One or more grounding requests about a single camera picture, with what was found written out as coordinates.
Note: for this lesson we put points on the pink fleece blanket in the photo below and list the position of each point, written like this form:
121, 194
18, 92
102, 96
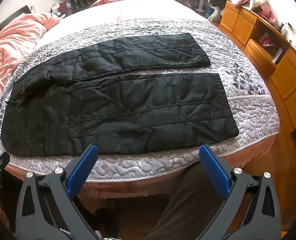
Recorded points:
15, 47

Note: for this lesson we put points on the white bag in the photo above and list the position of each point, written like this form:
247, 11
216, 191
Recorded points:
215, 14

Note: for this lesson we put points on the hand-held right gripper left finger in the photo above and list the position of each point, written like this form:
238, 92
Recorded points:
83, 170

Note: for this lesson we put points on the black pants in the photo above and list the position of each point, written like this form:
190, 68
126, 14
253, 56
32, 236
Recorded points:
128, 110

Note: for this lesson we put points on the bed with pink sheet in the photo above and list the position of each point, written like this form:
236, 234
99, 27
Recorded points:
138, 7

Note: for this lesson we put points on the dark headboard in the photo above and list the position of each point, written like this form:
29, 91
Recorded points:
3, 21

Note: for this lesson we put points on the wooden dresser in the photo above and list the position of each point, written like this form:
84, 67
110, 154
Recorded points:
288, 72

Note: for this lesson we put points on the grey quilted bedspread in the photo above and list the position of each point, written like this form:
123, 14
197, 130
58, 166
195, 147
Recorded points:
248, 110

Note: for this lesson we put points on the pink pillow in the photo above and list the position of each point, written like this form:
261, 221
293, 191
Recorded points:
108, 0

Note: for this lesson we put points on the cluttered bedside table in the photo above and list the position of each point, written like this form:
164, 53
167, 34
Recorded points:
61, 10

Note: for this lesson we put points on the red bag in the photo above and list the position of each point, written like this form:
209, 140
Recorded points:
266, 40

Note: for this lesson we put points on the person's leg in brown trousers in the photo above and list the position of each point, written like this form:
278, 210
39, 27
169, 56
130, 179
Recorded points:
188, 205

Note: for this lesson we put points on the white device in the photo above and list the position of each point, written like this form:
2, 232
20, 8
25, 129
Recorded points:
289, 31

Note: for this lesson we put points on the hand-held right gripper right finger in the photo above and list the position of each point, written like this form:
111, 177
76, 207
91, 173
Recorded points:
214, 170

